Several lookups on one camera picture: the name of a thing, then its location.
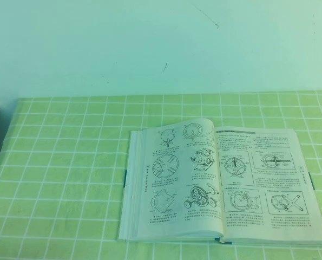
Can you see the technical book with diagrams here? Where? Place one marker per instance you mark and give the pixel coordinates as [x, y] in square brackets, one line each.
[177, 189]

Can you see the green white checkered tablecloth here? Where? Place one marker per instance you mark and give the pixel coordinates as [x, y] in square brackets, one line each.
[55, 162]

